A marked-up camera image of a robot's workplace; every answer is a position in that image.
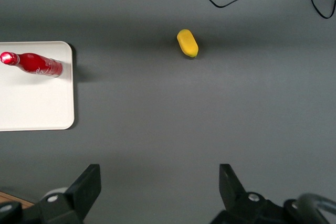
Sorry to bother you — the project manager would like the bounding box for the yellow toy lemon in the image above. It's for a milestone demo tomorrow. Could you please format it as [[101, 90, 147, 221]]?
[[176, 29, 200, 58]]

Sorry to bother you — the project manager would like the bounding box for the cream plastic tray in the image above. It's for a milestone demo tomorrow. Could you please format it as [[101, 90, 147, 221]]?
[[0, 40, 76, 132]]

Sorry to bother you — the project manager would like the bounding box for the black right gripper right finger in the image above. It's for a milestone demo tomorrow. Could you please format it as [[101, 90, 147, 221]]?
[[209, 164, 287, 224]]

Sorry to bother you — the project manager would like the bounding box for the wooden two-drawer cabinet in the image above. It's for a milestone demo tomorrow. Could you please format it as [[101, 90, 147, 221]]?
[[0, 191, 35, 209]]

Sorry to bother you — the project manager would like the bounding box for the red coke bottle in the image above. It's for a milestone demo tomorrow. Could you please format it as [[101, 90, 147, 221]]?
[[0, 51, 65, 79]]

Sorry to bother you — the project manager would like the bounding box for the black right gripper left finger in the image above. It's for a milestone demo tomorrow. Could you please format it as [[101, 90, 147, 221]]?
[[39, 164, 102, 224]]

